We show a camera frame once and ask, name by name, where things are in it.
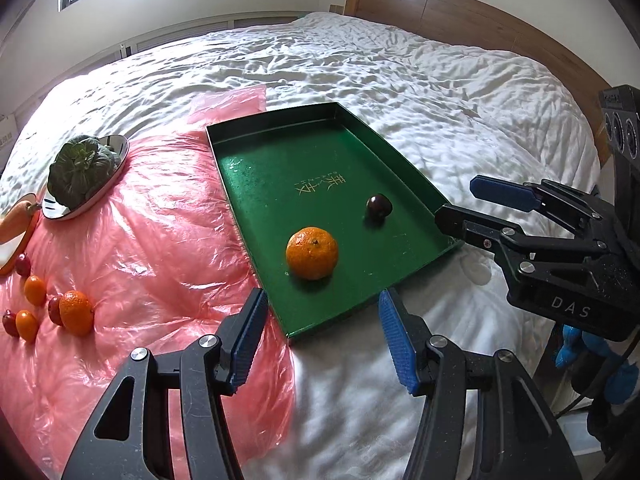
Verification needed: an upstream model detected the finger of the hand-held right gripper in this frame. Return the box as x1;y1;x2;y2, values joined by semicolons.
469;174;603;233
434;203;613;281

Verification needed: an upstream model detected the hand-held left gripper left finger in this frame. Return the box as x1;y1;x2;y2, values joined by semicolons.
60;287;271;480

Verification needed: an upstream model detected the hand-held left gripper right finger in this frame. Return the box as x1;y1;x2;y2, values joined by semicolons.
377;287;581;480

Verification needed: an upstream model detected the green tray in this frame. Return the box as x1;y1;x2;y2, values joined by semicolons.
206;101;463;342

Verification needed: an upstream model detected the large mandarin orange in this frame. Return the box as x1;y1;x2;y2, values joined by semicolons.
59;290;95;337
285;226;340;281

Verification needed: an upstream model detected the small kumquat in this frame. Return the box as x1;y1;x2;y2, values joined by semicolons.
15;310;40;343
24;275;47;307

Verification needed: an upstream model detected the person's right hand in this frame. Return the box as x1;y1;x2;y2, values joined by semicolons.
552;324;638;406

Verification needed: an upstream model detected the pink plastic sheet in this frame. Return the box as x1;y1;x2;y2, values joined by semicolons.
0;85;296;468

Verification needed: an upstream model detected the white bed blanket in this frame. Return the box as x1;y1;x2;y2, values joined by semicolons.
0;11;601;480

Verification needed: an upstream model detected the wooden headboard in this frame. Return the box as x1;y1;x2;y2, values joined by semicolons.
344;0;621;166

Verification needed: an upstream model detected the patterned ceramic plate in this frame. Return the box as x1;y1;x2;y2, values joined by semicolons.
41;134;130;221

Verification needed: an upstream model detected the bok choy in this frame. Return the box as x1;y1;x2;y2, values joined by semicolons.
48;135;122;209

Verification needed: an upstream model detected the white plate orange rim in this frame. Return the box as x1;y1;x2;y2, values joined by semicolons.
0;207;41;276

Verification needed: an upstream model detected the carrot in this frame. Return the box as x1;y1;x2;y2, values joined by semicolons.
0;199;43;241

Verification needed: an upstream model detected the white slatted panel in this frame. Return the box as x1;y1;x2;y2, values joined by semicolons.
117;12;301;58

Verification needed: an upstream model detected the cardboard box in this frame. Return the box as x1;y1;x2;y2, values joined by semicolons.
0;112;18;161

